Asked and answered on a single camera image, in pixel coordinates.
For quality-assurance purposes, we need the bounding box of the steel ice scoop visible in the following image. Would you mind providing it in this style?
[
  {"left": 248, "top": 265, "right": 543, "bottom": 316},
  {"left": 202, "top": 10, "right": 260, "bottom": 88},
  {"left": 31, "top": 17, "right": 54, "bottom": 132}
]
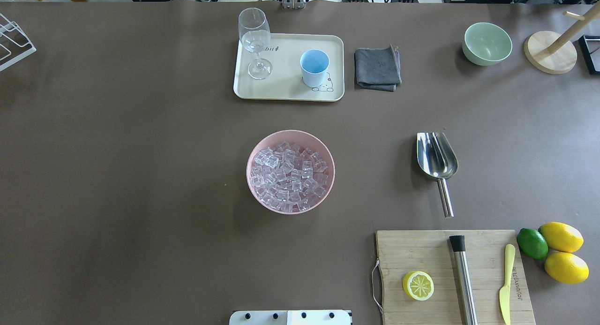
[{"left": 416, "top": 131, "right": 458, "bottom": 218}]

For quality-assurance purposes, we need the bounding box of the clear ice cubes pile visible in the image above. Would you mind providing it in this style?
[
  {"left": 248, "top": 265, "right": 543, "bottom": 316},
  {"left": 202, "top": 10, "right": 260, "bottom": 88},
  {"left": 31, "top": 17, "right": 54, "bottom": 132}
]
[{"left": 250, "top": 141, "right": 330, "bottom": 212}]

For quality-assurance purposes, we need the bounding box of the light blue cup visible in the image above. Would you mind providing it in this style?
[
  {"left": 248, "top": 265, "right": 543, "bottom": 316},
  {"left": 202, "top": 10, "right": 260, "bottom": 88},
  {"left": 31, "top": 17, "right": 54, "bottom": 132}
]
[{"left": 300, "top": 49, "right": 330, "bottom": 88}]

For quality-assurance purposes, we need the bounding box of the wooden cup tree stand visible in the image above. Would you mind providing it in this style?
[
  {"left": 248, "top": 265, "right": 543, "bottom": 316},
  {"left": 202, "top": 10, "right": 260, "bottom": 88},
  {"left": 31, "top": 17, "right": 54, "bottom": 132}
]
[{"left": 523, "top": 3, "right": 600, "bottom": 75}]

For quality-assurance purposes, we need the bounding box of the pink bowl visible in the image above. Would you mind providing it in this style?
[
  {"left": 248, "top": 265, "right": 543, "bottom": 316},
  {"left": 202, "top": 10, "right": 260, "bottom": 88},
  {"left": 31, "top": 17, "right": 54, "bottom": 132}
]
[{"left": 246, "top": 130, "right": 336, "bottom": 215}]

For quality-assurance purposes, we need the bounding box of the cream serving tray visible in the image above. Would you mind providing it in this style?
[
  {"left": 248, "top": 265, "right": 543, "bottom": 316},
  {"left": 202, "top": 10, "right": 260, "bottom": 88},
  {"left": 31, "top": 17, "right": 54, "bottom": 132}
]
[{"left": 233, "top": 33, "right": 345, "bottom": 101}]

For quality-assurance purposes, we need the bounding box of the grey folded cloth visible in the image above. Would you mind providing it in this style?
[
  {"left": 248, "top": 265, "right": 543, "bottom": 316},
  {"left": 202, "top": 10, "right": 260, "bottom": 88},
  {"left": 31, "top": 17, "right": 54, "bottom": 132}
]
[{"left": 354, "top": 45, "right": 402, "bottom": 92}]

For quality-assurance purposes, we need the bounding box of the clear wine glass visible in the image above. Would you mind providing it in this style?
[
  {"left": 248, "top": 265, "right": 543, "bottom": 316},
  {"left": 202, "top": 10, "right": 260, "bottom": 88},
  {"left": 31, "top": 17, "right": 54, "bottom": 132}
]
[{"left": 238, "top": 8, "right": 272, "bottom": 80}]

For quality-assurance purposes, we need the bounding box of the wooden cutting board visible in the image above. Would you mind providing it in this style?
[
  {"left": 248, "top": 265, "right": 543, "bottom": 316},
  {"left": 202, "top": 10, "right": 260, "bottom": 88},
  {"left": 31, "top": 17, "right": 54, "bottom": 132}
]
[{"left": 376, "top": 230, "right": 517, "bottom": 325}]

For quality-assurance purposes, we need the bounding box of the half lemon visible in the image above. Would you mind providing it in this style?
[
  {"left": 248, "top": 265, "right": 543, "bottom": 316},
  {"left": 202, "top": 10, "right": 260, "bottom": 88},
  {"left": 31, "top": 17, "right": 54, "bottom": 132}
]
[{"left": 402, "top": 270, "right": 435, "bottom": 301}]

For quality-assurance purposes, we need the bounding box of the mint green bowl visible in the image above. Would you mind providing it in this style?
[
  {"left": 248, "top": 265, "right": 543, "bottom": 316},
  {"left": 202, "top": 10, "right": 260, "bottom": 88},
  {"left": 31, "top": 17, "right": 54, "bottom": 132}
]
[{"left": 462, "top": 23, "right": 513, "bottom": 66}]

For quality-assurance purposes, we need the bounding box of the steel muddler black tip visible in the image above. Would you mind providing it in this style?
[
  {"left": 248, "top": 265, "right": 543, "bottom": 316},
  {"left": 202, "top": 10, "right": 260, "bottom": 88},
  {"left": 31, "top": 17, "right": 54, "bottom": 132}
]
[{"left": 449, "top": 235, "right": 478, "bottom": 325}]

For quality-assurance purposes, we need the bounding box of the yellow plastic knife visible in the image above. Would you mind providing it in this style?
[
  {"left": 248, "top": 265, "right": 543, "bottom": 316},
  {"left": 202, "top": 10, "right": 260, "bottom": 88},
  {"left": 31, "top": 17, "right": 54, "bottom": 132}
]
[{"left": 499, "top": 244, "right": 516, "bottom": 325}]

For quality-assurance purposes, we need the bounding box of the green lime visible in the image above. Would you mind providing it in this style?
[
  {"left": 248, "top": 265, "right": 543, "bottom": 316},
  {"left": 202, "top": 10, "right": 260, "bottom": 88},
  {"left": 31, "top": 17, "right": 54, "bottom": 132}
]
[{"left": 517, "top": 227, "right": 549, "bottom": 260}]

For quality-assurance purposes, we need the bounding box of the upper yellow lemon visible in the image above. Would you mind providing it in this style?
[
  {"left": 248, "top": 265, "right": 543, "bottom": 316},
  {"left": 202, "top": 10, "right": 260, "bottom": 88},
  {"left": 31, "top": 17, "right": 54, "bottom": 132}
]
[{"left": 538, "top": 221, "right": 584, "bottom": 254}]

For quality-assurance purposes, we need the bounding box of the yellow lemon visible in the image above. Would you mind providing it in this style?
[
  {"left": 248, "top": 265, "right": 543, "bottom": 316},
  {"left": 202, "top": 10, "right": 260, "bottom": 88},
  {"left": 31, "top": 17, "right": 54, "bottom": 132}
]
[
  {"left": 544, "top": 252, "right": 589, "bottom": 284},
  {"left": 538, "top": 221, "right": 584, "bottom": 254}
]

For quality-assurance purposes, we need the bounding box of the lower yellow lemon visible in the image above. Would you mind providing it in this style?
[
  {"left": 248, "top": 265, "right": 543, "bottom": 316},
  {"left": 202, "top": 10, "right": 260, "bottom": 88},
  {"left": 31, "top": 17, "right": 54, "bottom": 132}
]
[{"left": 544, "top": 252, "right": 589, "bottom": 284}]

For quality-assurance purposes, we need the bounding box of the black glass tray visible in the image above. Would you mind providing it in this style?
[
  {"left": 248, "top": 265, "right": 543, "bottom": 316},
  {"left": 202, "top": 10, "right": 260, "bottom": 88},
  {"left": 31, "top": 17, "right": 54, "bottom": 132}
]
[{"left": 578, "top": 35, "right": 600, "bottom": 76}]

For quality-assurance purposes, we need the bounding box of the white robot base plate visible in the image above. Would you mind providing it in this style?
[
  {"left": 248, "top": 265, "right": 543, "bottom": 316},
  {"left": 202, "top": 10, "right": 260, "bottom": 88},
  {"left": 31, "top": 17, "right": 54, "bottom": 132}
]
[{"left": 229, "top": 310, "right": 353, "bottom": 325}]

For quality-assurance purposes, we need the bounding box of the white wire cup rack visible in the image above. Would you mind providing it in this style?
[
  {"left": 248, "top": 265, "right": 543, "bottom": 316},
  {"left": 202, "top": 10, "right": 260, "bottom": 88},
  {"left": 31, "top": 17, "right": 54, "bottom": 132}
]
[{"left": 0, "top": 14, "right": 37, "bottom": 71}]

